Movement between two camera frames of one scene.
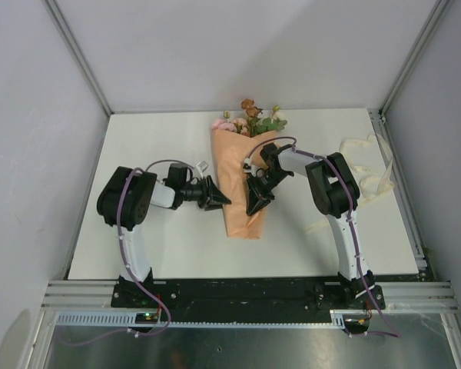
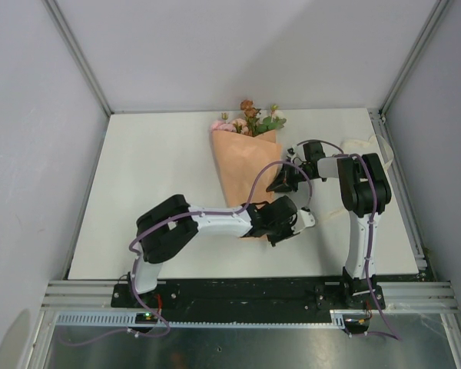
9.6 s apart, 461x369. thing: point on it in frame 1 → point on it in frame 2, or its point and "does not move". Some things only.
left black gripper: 211,197 → 289,233
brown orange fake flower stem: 252,112 does not move
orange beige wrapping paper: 232,151 does not move
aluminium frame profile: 78,296 does not move
